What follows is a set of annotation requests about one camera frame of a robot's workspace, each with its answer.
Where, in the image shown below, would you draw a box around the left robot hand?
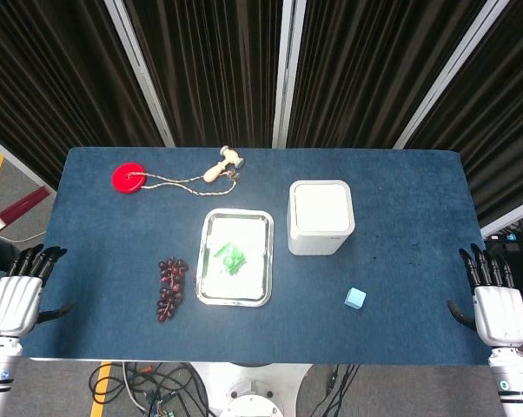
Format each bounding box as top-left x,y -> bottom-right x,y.
0,243 -> 74,338

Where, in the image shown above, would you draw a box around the red disc with rope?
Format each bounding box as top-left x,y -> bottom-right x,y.
110,162 -> 241,198

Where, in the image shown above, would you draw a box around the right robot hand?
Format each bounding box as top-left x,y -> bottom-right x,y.
447,243 -> 523,348

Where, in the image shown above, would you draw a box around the light blue cube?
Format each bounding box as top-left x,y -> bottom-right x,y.
344,287 -> 367,311

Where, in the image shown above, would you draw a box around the silver metal tray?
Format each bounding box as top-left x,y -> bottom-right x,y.
195,208 -> 275,308

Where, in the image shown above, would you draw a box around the red and white bar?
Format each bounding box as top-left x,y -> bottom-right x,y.
0,186 -> 50,241

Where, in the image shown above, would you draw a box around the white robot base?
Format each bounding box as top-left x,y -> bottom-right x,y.
187,362 -> 315,417

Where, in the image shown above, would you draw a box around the black pleated curtain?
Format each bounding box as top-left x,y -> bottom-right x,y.
0,0 -> 523,227

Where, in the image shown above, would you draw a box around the blue table cloth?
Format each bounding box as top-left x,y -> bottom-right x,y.
20,146 -> 499,366

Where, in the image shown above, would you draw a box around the white square container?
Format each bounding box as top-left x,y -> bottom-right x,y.
287,180 -> 357,257

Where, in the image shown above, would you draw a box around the small wooden mallet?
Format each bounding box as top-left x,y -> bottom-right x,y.
202,145 -> 246,184

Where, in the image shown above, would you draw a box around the dark purple grape bunch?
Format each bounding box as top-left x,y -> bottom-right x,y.
156,257 -> 191,324

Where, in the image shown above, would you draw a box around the white frame post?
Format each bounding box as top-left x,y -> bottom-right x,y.
271,0 -> 308,149
392,0 -> 504,150
103,0 -> 176,148

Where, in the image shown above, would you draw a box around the green toy piece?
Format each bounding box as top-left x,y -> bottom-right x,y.
213,241 -> 248,276

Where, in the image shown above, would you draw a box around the black floor cables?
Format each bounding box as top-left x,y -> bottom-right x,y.
89,362 -> 210,417

